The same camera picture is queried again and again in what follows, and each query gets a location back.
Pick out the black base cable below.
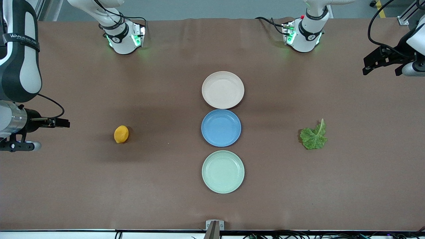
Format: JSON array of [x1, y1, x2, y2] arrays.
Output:
[[255, 17, 287, 35], [95, 0, 148, 35]]

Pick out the brown table mat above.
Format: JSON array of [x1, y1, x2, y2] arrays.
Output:
[[0, 17, 425, 231]]

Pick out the green lettuce leaf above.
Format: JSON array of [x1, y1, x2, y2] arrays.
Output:
[[300, 119, 328, 150]]

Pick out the aluminium frame profile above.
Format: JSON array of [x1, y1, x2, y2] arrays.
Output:
[[397, 0, 421, 26], [33, 0, 45, 21]]

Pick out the black left base cable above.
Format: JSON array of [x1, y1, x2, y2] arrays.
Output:
[[255, 17, 287, 35]]

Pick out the black cable bundle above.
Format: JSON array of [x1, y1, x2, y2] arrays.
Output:
[[242, 229, 425, 239]]

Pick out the beige round plate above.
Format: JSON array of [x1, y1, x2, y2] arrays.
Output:
[[202, 71, 245, 109]]

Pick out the black right base cable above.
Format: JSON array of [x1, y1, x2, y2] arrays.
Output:
[[95, 0, 148, 35]]

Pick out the white table edge rail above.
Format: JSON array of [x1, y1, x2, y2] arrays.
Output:
[[0, 231, 425, 239]]

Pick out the tan vertical bar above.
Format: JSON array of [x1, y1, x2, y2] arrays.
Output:
[[203, 222, 220, 239]]

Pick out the pale green round plate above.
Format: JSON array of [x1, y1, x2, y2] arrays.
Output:
[[202, 150, 245, 194]]

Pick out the yellow lemon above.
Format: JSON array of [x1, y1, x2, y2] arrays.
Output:
[[114, 125, 129, 144]]

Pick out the blue round plate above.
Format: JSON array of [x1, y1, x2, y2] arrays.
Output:
[[201, 109, 242, 147]]

